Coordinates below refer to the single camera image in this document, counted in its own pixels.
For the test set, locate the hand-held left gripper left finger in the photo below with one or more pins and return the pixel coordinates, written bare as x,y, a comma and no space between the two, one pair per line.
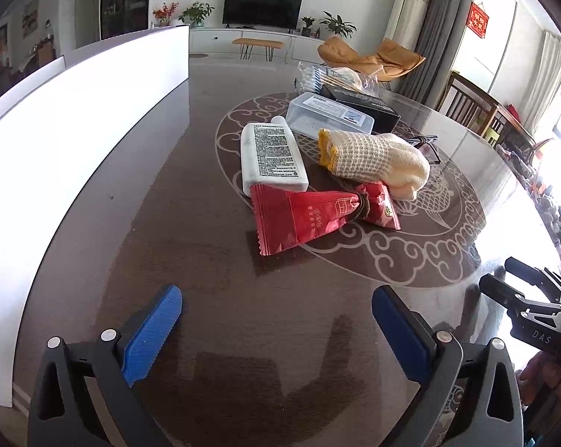
152,335

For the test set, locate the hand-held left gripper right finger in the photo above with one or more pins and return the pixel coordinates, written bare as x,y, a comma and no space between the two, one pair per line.
399,335

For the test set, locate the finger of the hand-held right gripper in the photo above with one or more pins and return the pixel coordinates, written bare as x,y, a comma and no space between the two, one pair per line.
499,288
522,267

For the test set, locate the red snack packet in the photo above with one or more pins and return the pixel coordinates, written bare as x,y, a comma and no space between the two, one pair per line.
303,216

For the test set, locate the rimless eyeglasses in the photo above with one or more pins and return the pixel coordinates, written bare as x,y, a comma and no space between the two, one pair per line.
422,139

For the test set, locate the black cardboard box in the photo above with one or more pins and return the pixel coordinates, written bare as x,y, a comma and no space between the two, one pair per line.
383,111

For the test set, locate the white bottle with printed label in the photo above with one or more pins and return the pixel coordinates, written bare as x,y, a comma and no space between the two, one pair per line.
273,153

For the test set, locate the dark elastic band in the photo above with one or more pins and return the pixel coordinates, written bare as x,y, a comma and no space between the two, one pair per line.
364,205

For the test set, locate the cream knitted cloth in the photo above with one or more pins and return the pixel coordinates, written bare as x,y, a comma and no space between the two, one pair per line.
378,163

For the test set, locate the wooden dining chair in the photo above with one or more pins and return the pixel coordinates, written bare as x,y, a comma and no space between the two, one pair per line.
466,102

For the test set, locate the white sheer curtain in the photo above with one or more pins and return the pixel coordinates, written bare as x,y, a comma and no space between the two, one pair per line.
548,79

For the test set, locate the clear plastic box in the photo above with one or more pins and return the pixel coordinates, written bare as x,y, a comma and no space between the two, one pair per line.
327,114

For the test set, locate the grey curtain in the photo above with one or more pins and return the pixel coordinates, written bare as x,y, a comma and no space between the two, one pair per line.
443,32

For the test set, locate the cotton swab bag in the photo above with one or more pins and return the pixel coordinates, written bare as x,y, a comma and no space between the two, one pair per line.
327,79

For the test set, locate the orange lounge chair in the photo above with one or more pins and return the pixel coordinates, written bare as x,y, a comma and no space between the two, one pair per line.
355,58

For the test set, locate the cloth-covered standing air conditioner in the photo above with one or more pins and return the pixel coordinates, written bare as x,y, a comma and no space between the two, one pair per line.
408,9

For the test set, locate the white television cabinet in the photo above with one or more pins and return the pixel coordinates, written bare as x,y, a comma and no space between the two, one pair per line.
215,39

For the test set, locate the broad-leaf potted plant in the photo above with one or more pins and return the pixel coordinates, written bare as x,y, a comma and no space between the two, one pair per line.
338,24

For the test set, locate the wooden bench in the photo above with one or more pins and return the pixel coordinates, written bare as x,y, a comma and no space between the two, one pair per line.
258,43

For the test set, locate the red flower arrangement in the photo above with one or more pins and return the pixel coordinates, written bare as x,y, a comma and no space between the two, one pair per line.
164,11

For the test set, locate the small potted plant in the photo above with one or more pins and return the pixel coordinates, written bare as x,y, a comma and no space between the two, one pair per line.
307,23

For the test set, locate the leafy potted plant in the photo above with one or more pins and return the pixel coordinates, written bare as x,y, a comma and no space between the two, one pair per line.
196,11

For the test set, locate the dark display cabinet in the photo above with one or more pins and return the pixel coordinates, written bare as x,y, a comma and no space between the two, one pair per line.
124,0

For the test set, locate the black television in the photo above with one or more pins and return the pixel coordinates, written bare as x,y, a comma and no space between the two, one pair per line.
263,7

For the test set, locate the red wall hanging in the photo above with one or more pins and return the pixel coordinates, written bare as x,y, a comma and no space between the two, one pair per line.
478,19

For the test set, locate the framed wall picture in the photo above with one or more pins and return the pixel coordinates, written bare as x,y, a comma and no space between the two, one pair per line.
30,17

